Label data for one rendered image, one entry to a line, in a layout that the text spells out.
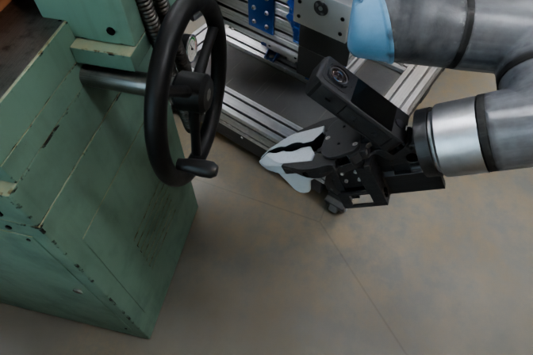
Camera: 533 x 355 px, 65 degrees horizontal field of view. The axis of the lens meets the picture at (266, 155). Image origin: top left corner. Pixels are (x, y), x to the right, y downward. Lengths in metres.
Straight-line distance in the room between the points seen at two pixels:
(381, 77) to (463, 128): 1.18
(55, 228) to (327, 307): 0.85
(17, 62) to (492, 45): 0.55
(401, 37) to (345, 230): 1.05
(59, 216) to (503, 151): 0.61
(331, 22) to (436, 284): 0.87
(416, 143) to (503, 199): 1.26
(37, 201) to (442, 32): 0.56
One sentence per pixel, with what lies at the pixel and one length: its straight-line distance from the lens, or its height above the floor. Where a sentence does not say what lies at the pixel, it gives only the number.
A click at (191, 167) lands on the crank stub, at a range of 0.58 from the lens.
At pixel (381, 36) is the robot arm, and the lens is 0.43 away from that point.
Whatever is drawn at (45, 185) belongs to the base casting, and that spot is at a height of 0.75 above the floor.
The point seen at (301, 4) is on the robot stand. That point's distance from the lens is 0.94.
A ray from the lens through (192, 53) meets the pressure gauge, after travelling 0.96.
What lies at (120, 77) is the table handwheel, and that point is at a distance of 0.67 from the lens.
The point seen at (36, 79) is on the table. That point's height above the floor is 0.88.
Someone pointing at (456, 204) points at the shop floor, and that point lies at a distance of 1.59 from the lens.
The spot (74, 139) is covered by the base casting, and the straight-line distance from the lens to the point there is 0.72.
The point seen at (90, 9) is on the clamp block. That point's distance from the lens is 0.64.
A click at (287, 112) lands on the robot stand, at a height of 0.21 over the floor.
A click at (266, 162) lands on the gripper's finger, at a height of 0.84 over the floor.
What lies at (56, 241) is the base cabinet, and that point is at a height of 0.65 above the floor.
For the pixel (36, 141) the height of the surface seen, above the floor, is 0.82.
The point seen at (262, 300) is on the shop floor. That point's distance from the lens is 1.32.
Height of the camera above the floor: 1.26
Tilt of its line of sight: 54 degrees down
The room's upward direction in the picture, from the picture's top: straight up
